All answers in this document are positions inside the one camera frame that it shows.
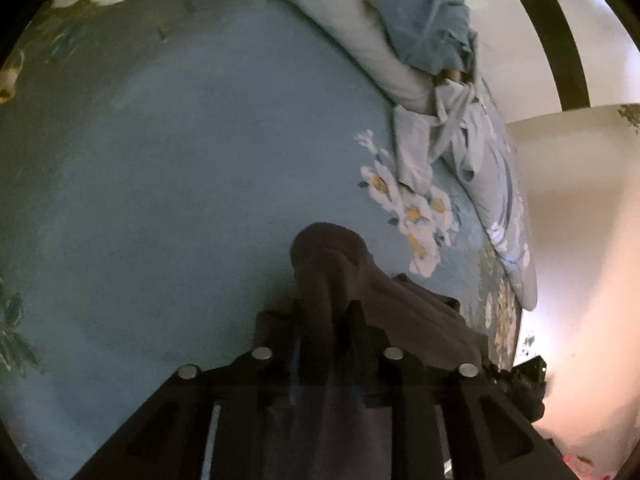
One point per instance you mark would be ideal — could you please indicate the glossy white wardrobe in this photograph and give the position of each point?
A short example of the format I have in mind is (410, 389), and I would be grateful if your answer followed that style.
(515, 60)

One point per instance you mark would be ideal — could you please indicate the green leaf wall decal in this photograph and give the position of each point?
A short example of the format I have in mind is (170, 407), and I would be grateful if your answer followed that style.
(630, 115)

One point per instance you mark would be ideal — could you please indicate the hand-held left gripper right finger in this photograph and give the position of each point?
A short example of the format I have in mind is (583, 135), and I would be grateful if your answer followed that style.
(370, 347)

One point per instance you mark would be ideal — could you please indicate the light blue garment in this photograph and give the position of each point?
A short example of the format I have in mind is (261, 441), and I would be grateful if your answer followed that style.
(415, 150)

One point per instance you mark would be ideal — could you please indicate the light blue daisy quilt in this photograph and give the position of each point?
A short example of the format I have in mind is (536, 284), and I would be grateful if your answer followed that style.
(380, 75)

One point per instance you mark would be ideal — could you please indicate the navy and white sweatshirt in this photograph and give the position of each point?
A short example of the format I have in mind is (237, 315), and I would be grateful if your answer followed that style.
(340, 260)

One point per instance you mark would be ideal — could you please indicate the teal floral bed sheet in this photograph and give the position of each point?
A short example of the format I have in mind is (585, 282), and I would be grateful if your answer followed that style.
(150, 185)

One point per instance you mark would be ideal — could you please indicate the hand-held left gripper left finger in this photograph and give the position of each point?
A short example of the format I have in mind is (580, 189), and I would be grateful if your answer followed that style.
(280, 345)

